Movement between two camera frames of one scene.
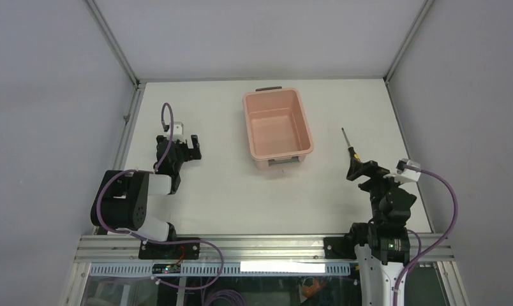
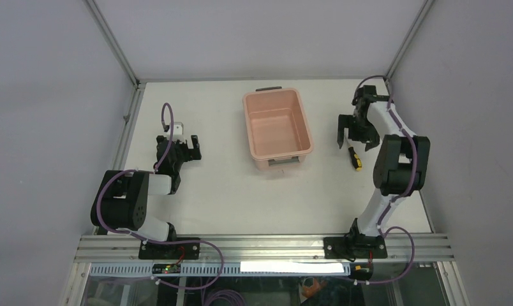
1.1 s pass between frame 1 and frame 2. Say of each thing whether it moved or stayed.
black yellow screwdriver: stayed
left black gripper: stayed
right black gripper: moved
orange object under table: stayed
